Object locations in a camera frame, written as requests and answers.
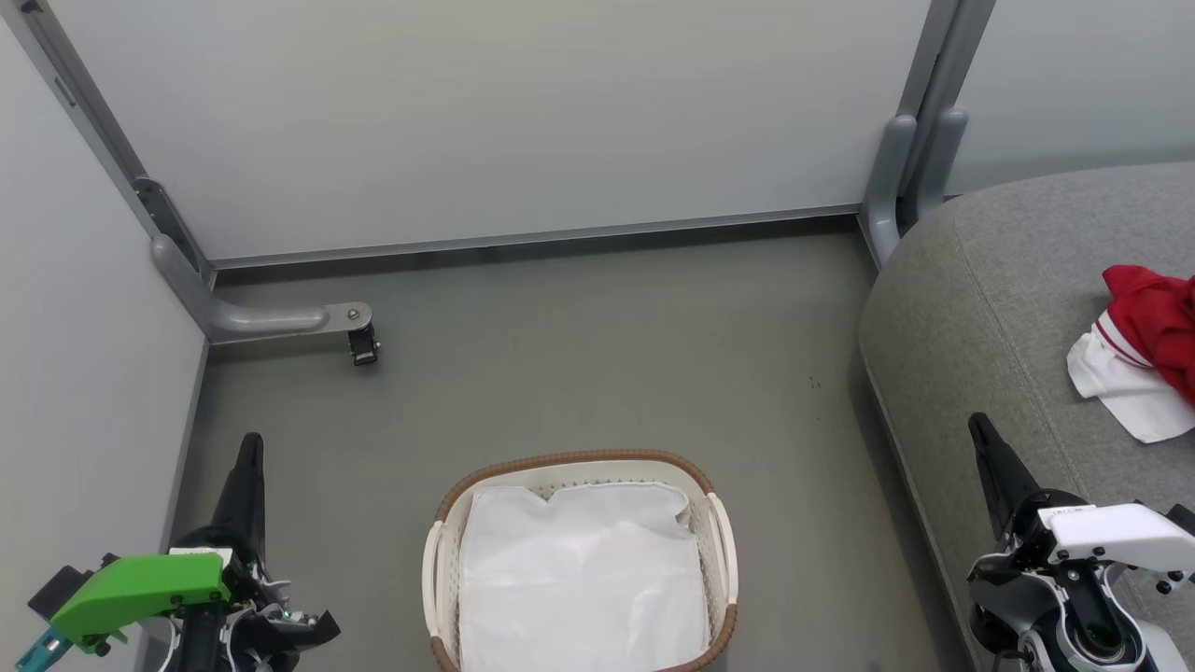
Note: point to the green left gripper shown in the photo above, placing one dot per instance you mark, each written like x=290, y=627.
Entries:
x=140, y=588

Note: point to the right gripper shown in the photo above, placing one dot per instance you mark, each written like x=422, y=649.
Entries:
x=1111, y=532

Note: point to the red and white shirt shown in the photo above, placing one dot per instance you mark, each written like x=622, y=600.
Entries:
x=1153, y=327

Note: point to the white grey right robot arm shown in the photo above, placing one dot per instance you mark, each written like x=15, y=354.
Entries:
x=1092, y=635

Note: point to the white laundry basket brown rim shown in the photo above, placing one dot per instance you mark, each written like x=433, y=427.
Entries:
x=719, y=541

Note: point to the grey fabric sofa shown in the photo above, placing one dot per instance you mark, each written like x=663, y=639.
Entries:
x=990, y=308

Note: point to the black caster wheel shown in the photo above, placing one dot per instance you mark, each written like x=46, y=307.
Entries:
x=363, y=347

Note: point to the white cloth liner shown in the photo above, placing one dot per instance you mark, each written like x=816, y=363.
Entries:
x=579, y=579

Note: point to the grey partition post with caster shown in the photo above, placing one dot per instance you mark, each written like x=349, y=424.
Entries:
x=233, y=320

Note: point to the grey partition post with foot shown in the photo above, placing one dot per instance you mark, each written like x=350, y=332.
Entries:
x=920, y=140

